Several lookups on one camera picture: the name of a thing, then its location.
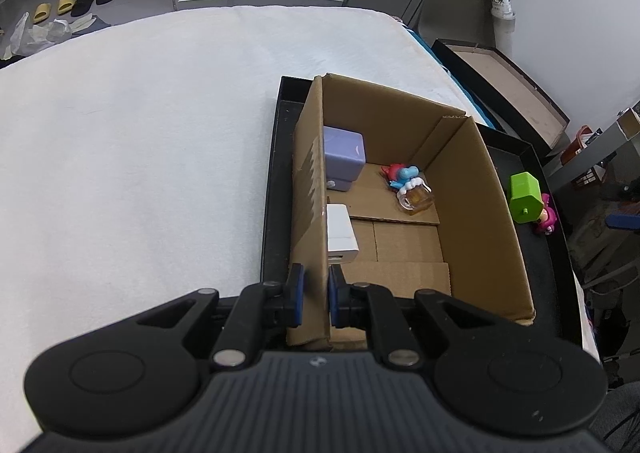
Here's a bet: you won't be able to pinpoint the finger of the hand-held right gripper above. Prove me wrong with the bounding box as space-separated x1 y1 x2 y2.
606 214 640 235

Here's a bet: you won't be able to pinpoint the grey blue clothes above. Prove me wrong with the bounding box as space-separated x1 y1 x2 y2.
70 16 113 36

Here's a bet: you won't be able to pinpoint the black shallow tray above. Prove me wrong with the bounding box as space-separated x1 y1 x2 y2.
260 76 586 354

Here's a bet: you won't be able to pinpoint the white plastic bag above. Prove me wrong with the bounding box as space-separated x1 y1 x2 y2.
7 12 73 56

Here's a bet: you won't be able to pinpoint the white charger plug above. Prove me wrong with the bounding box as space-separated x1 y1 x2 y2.
326 204 361 266

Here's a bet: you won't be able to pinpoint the grey metal desk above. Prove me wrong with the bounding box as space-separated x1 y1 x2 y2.
542 108 640 194

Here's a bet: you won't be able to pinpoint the small figurine with amber bottle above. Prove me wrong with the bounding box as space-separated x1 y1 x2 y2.
382 163 435 216

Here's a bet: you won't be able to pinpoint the green cube toy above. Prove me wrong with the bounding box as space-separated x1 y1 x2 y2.
508 172 546 225

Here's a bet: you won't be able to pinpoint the black box lid brown inside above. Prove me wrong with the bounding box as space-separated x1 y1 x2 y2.
431 38 571 150

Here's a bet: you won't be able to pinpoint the brown cardboard box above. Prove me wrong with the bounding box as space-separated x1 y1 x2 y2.
285 73 537 351

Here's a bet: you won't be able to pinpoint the pink bear toy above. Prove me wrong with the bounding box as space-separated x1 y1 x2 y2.
532 193 557 237

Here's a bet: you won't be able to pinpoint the purple cube charger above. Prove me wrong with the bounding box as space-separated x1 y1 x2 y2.
322 126 366 193

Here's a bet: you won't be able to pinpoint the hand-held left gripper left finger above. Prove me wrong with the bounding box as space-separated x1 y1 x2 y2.
112 263 307 370

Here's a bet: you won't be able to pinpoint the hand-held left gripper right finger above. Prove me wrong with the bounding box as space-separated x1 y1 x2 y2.
326 265 522 369

